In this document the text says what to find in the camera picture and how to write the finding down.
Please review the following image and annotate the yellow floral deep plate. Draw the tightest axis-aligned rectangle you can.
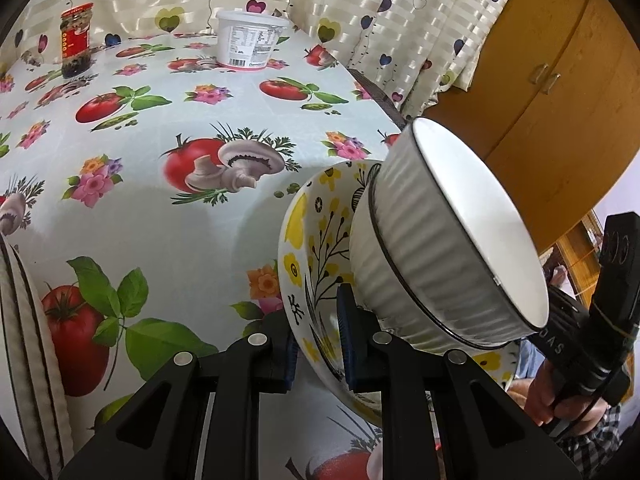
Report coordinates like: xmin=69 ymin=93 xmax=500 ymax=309
xmin=277 ymin=159 xmax=518 ymax=428

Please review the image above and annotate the wooden furniture frame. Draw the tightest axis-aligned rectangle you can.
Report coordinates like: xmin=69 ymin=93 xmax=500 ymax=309
xmin=540 ymin=210 xmax=608 ymax=301

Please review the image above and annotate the vegetable-print tablecloth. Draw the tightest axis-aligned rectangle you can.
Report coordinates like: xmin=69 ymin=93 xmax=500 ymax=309
xmin=0 ymin=30 xmax=451 ymax=480

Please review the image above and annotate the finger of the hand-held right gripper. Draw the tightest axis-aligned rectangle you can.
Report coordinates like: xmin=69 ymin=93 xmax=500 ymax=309
xmin=547 ymin=282 xmax=583 ymax=326

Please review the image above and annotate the red-label sauce jar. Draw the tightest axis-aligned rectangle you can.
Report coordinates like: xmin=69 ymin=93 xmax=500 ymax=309
xmin=60 ymin=2 xmax=95 ymax=78

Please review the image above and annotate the white plastic tub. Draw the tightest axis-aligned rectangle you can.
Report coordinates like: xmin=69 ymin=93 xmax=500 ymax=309
xmin=216 ymin=10 xmax=291 ymax=71

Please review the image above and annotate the wooden cabinet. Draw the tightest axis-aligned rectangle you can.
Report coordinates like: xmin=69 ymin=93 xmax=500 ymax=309
xmin=425 ymin=0 xmax=640 ymax=256

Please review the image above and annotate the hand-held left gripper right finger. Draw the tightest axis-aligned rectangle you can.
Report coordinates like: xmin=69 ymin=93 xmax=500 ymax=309
xmin=336 ymin=282 xmax=583 ymax=480

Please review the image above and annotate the white ribbed bowl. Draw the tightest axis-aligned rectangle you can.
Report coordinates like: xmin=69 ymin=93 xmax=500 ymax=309
xmin=372 ymin=116 xmax=551 ymax=333
xmin=349 ymin=180 xmax=523 ymax=357

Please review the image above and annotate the person's checked shirt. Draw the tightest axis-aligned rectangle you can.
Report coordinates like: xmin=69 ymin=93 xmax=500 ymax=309
xmin=560 ymin=405 xmax=632 ymax=480

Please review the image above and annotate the person's right hand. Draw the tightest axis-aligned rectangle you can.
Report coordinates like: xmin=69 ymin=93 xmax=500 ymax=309
xmin=525 ymin=360 xmax=608 ymax=428

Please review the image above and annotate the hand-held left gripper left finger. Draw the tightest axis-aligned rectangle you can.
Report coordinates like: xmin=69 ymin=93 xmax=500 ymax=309
xmin=57 ymin=310 xmax=300 ymax=480

